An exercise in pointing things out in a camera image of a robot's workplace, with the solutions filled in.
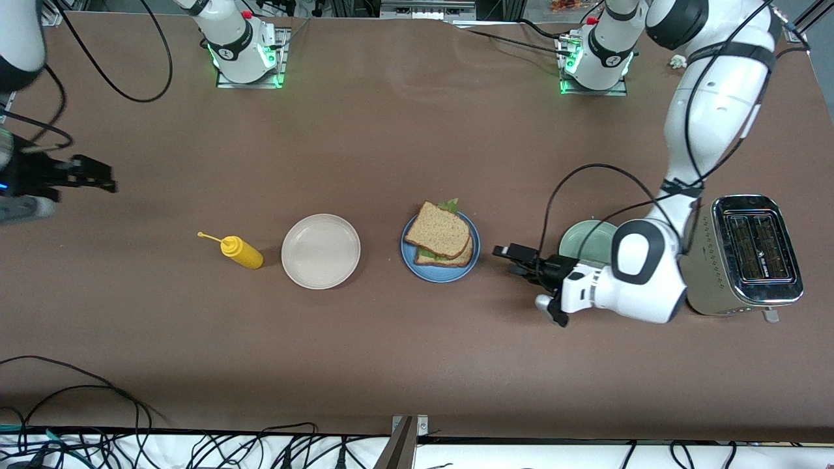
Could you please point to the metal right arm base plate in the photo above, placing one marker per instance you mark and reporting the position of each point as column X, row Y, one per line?
column 285, row 65

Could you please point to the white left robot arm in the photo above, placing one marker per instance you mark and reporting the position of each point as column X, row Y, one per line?
column 704, row 130

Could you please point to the mint green plate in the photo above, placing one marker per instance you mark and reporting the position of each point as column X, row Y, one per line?
column 583, row 241

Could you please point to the aluminium frame rail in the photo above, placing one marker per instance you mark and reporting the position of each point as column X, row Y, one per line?
column 53, row 16
column 798, row 29

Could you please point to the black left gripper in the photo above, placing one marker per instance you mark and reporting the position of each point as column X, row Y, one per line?
column 556, row 267

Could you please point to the yellow squeeze sauce bottle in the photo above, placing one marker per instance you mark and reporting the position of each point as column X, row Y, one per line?
column 244, row 254

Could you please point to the blue plate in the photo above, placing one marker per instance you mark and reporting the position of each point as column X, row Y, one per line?
column 408, row 255

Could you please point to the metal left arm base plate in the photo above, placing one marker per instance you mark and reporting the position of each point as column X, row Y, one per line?
column 619, row 92

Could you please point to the brown bread slice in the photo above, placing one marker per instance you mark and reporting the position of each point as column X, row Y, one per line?
column 438, row 229
column 461, row 255

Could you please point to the colourful snack bag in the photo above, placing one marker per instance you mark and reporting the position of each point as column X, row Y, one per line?
column 567, row 6

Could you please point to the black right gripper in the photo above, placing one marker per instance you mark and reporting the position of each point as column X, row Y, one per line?
column 34, row 174

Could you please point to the green lettuce leaf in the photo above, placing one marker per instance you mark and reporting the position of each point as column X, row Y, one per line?
column 449, row 205

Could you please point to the beige plate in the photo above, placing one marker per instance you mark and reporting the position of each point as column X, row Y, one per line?
column 320, row 251

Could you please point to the beige chrome two-slot toaster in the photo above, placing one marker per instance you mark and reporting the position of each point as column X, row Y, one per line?
column 717, row 286

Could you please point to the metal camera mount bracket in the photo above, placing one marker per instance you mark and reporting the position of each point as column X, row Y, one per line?
column 401, row 449

